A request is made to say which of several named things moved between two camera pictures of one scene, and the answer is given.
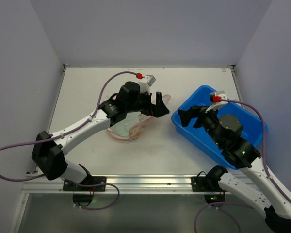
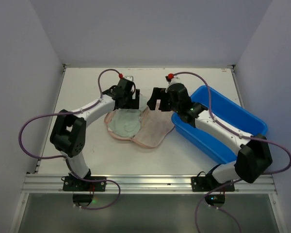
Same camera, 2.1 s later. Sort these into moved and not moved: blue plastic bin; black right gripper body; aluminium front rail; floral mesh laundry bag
Moved: black right gripper body; floral mesh laundry bag
Not moved: blue plastic bin; aluminium front rail
